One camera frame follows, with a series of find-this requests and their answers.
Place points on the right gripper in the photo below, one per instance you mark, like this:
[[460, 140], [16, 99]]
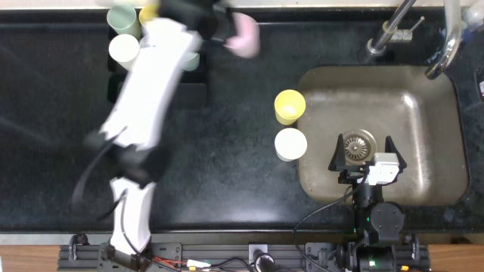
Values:
[[351, 176]]

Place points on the pink cup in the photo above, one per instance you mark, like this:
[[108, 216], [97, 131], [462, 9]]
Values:
[[246, 36]]

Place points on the mounting rail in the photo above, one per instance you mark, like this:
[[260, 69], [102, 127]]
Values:
[[219, 254]]

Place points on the steel sink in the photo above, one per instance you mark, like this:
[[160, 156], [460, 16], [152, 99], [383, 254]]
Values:
[[416, 132]]

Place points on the steel tap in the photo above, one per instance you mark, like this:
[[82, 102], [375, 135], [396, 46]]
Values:
[[452, 38]]

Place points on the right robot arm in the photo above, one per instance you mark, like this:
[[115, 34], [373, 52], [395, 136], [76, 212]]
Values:
[[385, 219]]

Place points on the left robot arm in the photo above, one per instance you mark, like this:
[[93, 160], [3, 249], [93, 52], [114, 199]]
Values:
[[151, 83]]

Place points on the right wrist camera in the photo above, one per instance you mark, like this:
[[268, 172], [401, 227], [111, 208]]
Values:
[[383, 169]]

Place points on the white cup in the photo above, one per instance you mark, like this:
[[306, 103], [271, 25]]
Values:
[[290, 143], [123, 48]]

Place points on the black tray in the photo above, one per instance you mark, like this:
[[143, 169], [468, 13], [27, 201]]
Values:
[[196, 94]]

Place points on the yellow cup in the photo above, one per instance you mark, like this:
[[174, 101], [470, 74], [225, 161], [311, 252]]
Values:
[[146, 14], [289, 106]]

